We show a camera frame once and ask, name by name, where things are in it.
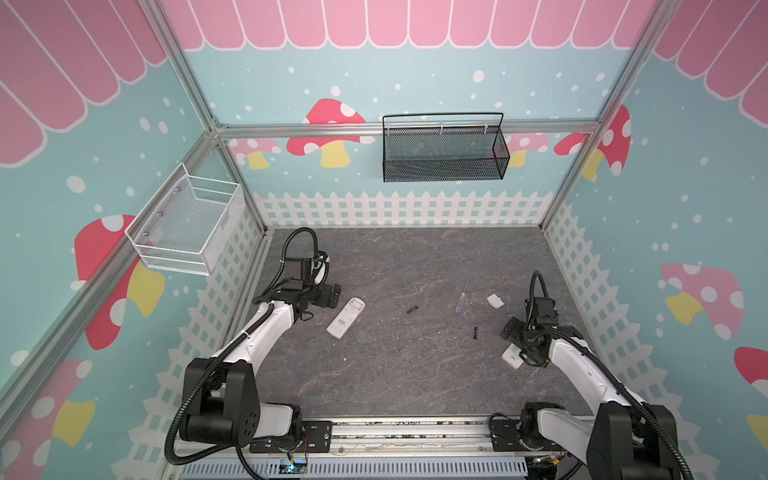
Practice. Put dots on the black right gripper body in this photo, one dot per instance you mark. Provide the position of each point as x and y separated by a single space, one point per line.
514 330

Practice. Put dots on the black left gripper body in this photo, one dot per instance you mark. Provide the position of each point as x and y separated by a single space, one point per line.
320 296

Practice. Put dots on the white air conditioner remote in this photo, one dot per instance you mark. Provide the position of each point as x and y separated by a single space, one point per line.
512 356

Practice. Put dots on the white remote control back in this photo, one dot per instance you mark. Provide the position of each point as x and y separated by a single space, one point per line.
346 317

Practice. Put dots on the clear handle screwdriver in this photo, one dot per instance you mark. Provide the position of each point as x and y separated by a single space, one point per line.
461 300

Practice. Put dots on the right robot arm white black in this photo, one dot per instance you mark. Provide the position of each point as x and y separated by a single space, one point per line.
627 438

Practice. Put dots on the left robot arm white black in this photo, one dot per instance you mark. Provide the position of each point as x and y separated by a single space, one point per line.
221 405

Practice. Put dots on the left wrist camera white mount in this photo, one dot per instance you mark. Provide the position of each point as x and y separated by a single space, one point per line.
320 268

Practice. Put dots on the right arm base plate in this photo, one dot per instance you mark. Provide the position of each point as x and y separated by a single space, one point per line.
505 436

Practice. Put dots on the aluminium front rail frame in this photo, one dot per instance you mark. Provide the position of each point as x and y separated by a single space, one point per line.
391 447

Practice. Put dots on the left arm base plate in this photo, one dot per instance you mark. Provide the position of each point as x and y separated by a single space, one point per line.
310 437

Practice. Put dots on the white wire wall basket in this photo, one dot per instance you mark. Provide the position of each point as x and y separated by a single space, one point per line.
188 223

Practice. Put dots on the black mesh wall basket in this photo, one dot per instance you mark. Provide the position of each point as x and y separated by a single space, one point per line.
441 147

